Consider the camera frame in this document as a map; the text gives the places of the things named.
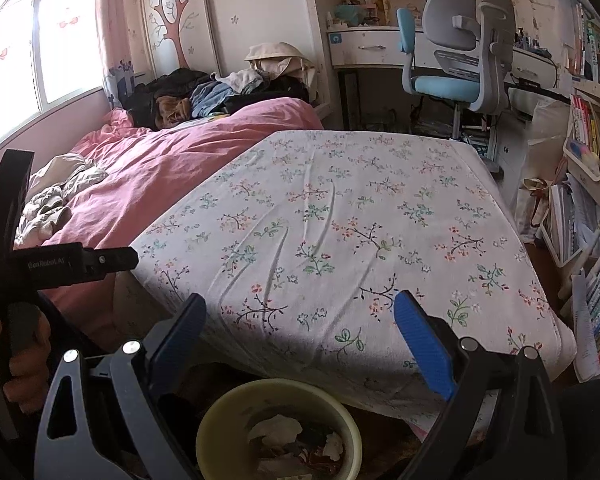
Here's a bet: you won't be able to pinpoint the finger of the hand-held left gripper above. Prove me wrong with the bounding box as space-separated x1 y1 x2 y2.
82 246 140 281

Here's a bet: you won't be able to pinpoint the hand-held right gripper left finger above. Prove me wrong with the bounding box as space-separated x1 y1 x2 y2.
34 292 208 480

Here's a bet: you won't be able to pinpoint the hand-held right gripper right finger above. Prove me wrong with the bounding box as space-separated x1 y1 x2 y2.
394 290 568 480

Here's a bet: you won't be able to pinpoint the yellow-green plastic bin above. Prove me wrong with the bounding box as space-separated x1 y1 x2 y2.
196 379 363 480

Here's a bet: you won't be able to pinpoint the person's left hand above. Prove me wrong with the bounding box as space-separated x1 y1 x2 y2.
0 305 52 402

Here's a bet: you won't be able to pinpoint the cream crumpled clothes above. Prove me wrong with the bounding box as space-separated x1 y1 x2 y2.
15 152 110 248

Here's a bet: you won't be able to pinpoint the pink blanket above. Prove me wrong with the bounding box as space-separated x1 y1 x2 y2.
45 97 326 321

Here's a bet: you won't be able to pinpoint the floral bed sheet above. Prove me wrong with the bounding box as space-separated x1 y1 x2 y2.
130 130 578 421

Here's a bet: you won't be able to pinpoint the brown garment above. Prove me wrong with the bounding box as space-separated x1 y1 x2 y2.
155 95 193 130

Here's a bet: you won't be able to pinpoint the black jacket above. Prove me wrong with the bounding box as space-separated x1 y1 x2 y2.
130 69 211 131

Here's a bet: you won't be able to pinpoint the blue denim garment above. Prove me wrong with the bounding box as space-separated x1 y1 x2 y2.
190 80 236 117

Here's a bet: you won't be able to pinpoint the window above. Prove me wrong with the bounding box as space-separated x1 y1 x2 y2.
0 0 106 161

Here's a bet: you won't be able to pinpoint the white garment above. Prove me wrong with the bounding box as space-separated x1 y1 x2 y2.
211 69 271 95

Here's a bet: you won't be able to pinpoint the pink curtain with blue print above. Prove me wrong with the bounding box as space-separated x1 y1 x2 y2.
94 0 148 111

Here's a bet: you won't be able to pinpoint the black garment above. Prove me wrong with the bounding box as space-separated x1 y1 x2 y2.
222 77 311 113

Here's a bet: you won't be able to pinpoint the white book organizer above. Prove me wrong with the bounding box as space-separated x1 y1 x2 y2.
562 95 600 183

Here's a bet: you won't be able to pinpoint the white plastic bag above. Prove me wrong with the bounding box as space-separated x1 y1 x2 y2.
527 97 576 181

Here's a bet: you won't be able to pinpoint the white wardrobe with tree print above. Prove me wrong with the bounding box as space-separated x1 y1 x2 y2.
139 0 221 81

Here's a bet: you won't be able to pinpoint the beige tote bag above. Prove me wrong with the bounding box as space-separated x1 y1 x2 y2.
244 42 318 91

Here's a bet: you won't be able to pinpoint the white desk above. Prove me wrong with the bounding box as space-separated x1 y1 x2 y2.
325 25 561 91

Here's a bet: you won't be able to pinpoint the grey and blue desk chair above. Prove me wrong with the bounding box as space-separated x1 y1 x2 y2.
396 0 518 171

